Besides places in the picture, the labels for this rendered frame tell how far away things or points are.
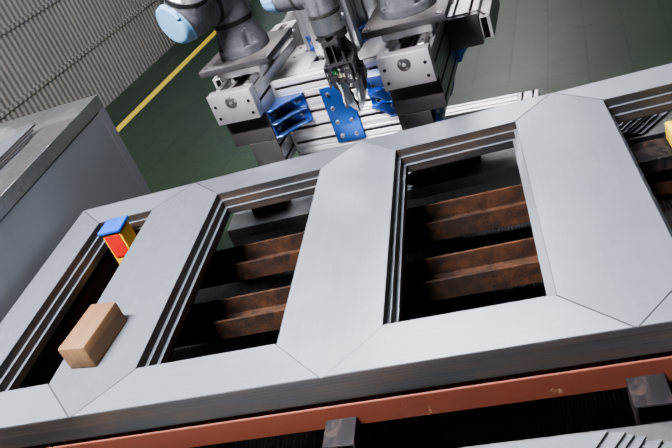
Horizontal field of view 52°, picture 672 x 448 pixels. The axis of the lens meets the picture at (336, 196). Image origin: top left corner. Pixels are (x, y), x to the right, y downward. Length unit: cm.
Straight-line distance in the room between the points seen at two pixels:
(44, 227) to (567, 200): 126
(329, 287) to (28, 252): 86
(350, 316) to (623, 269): 42
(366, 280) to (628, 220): 43
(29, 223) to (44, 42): 406
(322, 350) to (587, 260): 43
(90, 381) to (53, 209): 71
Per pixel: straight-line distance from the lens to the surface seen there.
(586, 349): 102
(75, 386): 134
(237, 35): 199
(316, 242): 134
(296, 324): 117
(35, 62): 570
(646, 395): 105
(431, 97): 180
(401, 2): 182
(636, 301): 104
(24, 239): 182
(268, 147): 200
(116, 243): 175
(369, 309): 114
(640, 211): 120
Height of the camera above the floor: 158
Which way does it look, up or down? 29 degrees down
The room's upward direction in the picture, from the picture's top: 22 degrees counter-clockwise
